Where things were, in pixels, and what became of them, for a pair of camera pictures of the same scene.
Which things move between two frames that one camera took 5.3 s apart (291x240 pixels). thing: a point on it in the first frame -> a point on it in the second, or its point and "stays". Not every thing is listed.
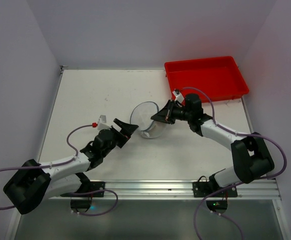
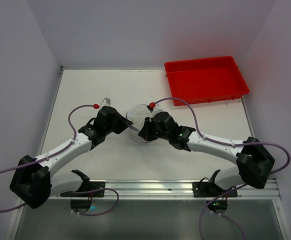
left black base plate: (94, 186) stays
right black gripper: (171, 112) -> (147, 130)
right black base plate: (201, 189) stays
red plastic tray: (219, 77) stays
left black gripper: (120, 136) -> (119, 122)
